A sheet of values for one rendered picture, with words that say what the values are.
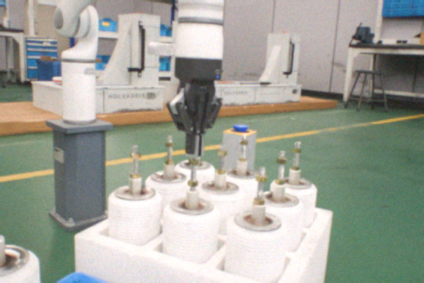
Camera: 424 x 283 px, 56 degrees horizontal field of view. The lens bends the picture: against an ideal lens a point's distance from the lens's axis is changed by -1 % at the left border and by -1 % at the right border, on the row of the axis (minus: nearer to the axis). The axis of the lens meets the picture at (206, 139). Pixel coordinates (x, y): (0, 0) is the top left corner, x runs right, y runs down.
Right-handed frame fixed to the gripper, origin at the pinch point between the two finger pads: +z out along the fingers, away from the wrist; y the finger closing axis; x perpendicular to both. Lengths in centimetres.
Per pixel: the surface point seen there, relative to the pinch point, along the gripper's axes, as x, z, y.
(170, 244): 0.6, 16.3, -4.7
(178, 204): 1.9, 10.6, -1.3
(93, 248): 13.7, 19.3, -9.8
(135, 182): 11.0, 8.4, -2.5
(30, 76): 487, 23, 276
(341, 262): -15, 36, 47
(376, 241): -20, 36, 66
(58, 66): 387, 4, 250
